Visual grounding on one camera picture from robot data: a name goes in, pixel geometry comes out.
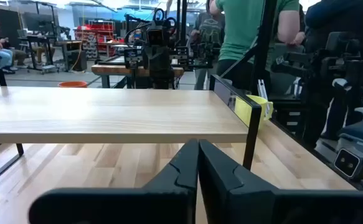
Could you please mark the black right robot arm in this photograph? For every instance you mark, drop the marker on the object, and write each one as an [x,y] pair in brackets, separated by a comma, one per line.
[161,62]

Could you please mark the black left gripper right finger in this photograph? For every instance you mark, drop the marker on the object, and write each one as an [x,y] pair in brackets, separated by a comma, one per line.
[262,205]

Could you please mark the red storage rack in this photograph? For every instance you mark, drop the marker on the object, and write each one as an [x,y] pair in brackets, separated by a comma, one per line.
[98,37]

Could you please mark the black desk with monitors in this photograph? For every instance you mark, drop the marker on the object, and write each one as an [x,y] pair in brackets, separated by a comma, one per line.
[39,31]

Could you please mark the wooden background workbench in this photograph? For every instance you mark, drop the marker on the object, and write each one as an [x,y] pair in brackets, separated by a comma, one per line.
[112,69]

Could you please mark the yellow mug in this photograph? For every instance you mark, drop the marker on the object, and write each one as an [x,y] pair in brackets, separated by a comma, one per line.
[243,110]

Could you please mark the table-level camera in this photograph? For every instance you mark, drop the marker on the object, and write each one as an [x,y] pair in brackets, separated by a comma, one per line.
[350,163]

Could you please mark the raised wooden platform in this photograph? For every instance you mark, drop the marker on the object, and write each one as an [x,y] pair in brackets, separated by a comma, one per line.
[106,112]

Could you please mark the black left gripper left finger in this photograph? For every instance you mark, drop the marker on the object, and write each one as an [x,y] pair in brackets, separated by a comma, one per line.
[122,205]

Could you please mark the black background robot arm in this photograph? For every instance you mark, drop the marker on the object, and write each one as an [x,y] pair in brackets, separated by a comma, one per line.
[330,71]

